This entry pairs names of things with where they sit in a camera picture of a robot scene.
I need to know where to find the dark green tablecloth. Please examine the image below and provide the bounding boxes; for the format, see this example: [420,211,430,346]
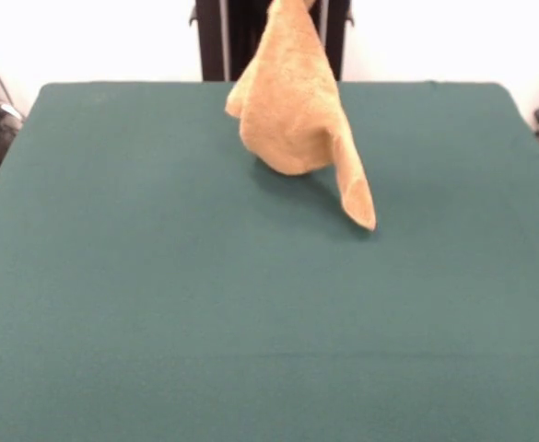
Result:
[0,81,539,442]

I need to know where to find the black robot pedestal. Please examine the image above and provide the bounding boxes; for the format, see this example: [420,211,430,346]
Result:
[190,0,356,83]

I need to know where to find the tan terry towel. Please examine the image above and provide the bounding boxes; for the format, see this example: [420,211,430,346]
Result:
[225,0,378,231]

